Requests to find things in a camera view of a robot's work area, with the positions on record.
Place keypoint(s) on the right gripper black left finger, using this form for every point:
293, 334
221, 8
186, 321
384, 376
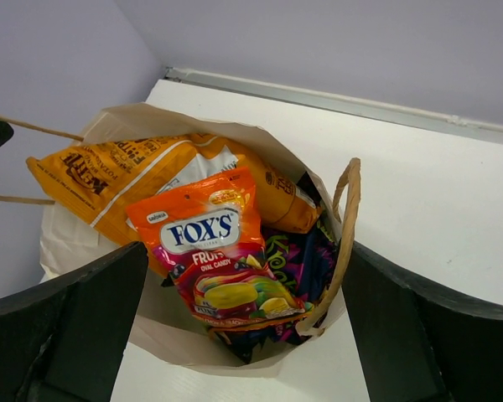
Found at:
64, 339

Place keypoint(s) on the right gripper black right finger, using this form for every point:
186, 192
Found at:
419, 340

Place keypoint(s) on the beige paper bag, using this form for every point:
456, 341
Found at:
163, 325

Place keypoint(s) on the orange snack bar packet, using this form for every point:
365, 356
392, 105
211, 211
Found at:
92, 184

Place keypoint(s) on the purple snack bag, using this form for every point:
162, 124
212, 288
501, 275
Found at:
293, 285

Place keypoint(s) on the orange red candy packet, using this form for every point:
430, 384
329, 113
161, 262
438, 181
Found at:
207, 236

